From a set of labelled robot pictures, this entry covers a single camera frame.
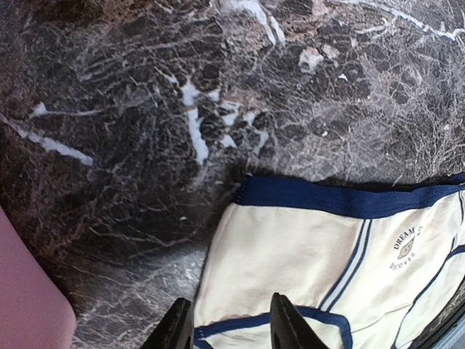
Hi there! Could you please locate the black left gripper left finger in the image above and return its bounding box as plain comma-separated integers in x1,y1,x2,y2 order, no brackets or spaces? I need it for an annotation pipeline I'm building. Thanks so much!
143,297,194,349

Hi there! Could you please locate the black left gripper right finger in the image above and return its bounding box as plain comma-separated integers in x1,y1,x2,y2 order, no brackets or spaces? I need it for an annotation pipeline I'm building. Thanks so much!
270,292,353,348

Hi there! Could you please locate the cream underwear with navy trim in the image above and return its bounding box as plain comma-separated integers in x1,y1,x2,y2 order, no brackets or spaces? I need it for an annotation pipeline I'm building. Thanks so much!
194,176,464,348

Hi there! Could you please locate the pink divided organizer box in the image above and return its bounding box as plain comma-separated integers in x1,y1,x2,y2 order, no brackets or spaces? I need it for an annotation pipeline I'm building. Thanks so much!
1,212,76,348

